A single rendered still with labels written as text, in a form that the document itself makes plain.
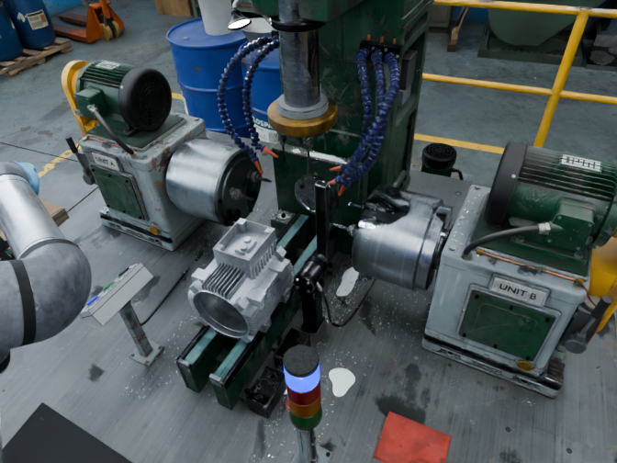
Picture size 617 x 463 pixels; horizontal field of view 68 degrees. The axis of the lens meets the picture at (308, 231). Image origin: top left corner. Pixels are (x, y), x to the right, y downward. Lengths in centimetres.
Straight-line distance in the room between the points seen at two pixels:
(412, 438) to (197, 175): 89
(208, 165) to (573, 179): 91
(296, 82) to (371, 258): 46
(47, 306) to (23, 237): 18
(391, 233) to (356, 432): 48
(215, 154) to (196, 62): 182
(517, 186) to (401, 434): 61
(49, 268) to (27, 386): 80
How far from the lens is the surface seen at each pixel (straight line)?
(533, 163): 102
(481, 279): 107
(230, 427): 120
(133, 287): 118
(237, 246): 110
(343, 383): 123
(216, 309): 120
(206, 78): 316
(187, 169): 139
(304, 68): 111
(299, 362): 77
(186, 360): 118
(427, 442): 118
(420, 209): 114
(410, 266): 112
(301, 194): 143
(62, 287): 69
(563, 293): 105
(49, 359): 149
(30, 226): 84
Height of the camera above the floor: 187
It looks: 42 degrees down
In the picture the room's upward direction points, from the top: 3 degrees counter-clockwise
